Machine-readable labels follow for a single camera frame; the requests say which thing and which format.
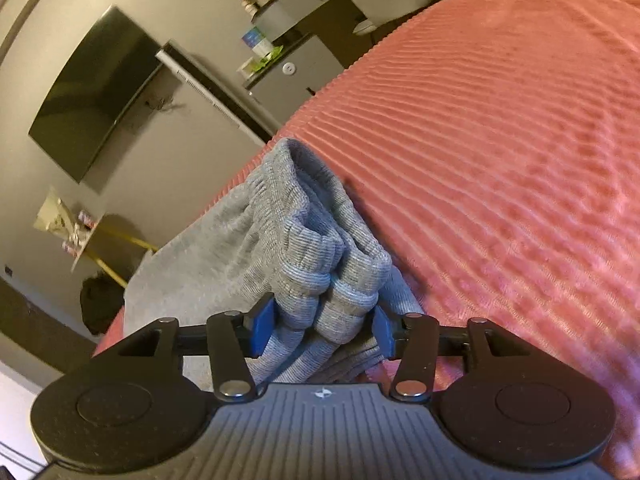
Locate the cream flower bouquet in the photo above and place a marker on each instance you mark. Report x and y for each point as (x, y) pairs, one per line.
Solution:
(54, 216)

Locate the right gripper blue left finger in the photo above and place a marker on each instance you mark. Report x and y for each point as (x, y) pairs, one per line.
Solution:
(232, 338)

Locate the pink ribbed bedspread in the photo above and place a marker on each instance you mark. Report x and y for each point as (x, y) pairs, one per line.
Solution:
(492, 148)

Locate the black clothes pile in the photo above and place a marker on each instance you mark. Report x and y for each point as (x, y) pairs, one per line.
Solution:
(101, 298)

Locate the black wall television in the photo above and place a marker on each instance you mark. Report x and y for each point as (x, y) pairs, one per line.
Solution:
(103, 77)

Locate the white blue container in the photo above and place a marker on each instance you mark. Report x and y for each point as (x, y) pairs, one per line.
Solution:
(257, 42)

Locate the yellow legged side table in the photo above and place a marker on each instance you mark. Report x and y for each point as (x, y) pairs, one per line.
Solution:
(93, 237)

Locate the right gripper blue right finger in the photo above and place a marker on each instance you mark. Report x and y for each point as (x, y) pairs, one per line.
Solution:
(412, 340)

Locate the grey sweat pants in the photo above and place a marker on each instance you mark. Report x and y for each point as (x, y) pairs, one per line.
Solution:
(291, 230)

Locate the grey small cabinet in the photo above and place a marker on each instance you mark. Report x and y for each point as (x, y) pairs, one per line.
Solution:
(297, 75)

